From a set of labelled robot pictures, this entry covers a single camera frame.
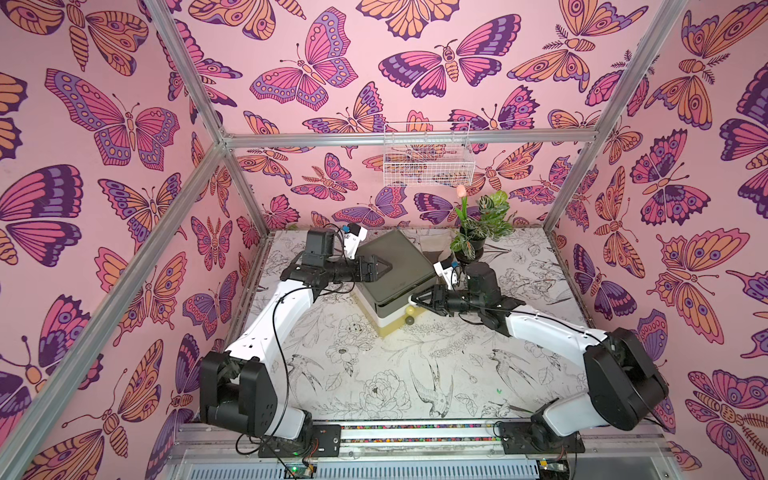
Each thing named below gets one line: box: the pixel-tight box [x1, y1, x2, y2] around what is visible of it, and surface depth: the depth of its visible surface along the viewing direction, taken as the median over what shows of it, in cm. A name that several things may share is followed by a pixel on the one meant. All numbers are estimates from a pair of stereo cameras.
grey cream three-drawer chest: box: [355, 229, 437, 327], surface depth 81 cm
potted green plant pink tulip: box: [450, 185, 514, 264], surface depth 92 cm
